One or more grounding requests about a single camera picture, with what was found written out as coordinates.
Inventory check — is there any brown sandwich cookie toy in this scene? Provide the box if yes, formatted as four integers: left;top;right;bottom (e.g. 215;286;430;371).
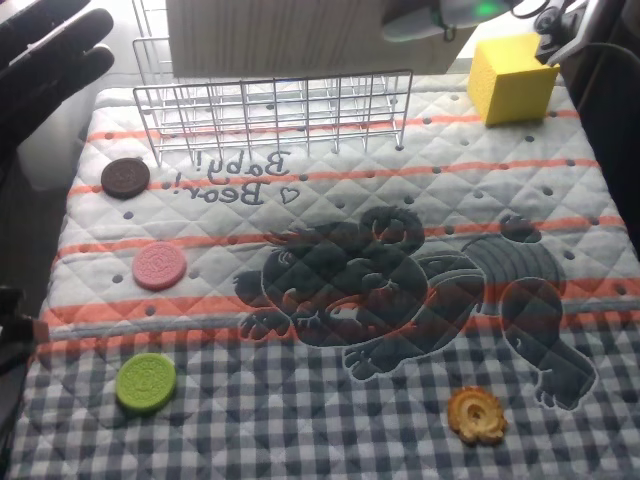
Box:
100;156;151;201

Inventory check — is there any golden butter cookie toy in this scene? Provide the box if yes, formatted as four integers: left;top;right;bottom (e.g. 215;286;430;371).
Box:
445;385;509;444

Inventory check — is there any yellow foam block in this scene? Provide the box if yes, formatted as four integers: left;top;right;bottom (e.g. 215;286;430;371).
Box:
466;33;562;127

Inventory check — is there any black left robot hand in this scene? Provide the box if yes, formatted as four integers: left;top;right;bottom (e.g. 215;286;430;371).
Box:
0;0;117;191

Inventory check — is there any pink sandwich cookie toy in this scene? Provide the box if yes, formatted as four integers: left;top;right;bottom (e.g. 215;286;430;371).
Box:
132;242;189;291

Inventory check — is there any grey quilt with bear print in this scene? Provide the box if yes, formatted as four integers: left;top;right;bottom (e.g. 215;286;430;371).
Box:
5;73;640;480

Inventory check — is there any green sandwich cookie toy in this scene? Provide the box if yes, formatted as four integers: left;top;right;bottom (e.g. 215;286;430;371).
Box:
115;352;178;417

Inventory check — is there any metal wire rack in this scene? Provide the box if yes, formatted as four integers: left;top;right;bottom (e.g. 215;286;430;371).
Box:
131;0;415;169

